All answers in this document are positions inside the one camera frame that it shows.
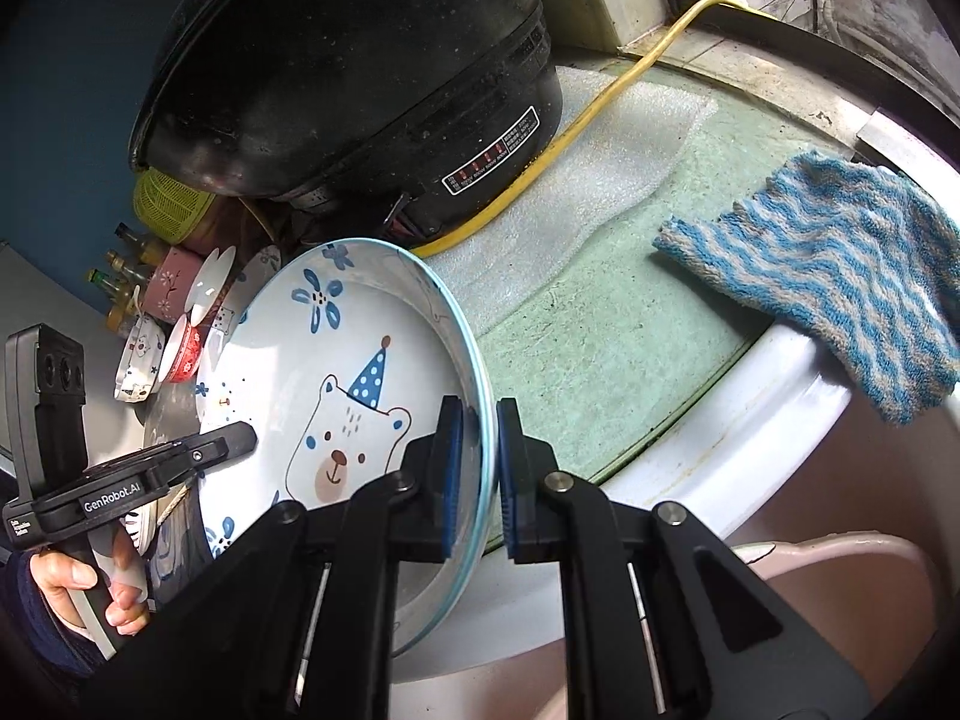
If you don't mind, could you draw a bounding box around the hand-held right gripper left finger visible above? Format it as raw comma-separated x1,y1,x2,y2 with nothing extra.
82,394,466,720

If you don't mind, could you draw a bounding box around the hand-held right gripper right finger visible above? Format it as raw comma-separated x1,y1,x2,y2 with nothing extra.
495,396,878,720

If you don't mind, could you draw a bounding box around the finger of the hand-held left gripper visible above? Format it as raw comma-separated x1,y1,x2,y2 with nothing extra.
146,421,258,492

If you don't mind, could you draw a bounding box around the white bear print plate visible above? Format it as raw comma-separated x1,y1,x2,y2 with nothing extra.
193,237,497,657

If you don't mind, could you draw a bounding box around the person's left hand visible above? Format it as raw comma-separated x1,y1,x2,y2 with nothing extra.
34,531,152,638

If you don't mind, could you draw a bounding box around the red bowl white inside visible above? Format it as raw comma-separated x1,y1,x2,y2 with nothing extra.
157,315,205,383

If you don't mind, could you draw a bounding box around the white plate dashed rim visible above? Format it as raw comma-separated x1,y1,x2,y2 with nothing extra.
120,499,162,556

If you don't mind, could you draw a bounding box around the white cartoon print bowl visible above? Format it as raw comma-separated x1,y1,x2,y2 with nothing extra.
112,313,167,404

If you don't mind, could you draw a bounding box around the yellow oil bottle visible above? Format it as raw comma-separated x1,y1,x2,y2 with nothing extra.
85,268,140,331

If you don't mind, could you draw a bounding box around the pink floral bowl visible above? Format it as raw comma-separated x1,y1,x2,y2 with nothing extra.
142,246,207,320

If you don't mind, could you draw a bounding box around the white ceramic spoon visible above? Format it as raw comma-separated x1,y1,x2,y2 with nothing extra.
184,246,235,316

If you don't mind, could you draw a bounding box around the clear glass bottle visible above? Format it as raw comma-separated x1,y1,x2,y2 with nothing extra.
103,250,151,290

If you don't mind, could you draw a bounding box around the labelled yellow sauce bottle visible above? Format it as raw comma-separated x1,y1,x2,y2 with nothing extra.
114,221,162,263

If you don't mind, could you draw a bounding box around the copper metal pot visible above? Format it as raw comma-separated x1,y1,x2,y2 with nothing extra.
176,191,301,260

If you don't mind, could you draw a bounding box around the green plastic colander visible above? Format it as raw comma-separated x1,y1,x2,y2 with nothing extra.
133,167,215,245

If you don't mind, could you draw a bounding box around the white sink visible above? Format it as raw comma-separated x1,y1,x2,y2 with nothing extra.
390,315,960,691

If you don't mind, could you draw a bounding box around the white foam sheet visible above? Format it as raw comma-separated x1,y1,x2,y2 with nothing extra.
420,64,717,338

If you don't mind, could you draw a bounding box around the pink plastic basin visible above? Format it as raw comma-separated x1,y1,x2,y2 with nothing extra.
517,532,942,720

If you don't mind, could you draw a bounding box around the blue striped cloth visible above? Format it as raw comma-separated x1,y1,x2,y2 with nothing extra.
651,150,960,427

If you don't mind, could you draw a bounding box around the black electric wok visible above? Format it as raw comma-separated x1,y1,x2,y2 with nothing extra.
127,0,565,241

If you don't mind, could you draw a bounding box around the yellow power cable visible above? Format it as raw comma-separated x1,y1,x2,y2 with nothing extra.
409,0,781,257

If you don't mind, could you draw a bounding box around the dark window frame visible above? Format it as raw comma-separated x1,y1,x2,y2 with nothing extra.
645,0,960,158

